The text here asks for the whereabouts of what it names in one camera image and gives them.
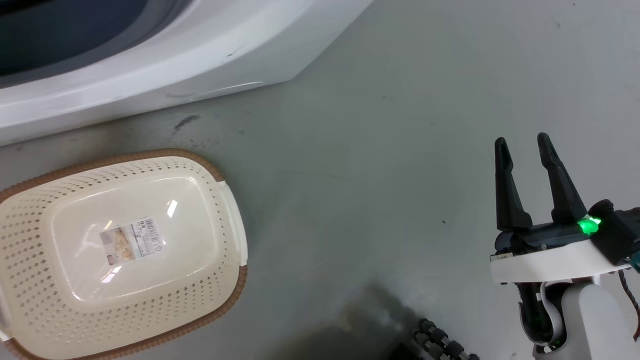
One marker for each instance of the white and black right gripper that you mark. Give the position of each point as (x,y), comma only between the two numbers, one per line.
(555,255)

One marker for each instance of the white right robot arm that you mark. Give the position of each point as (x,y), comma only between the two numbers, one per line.
(575,320)

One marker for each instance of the white washing machine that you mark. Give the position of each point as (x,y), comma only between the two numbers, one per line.
(150,60)

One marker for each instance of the cream perforated laundry basket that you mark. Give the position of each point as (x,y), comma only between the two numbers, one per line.
(75,310)

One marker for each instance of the paper label sticker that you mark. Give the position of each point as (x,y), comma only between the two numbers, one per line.
(132,240)

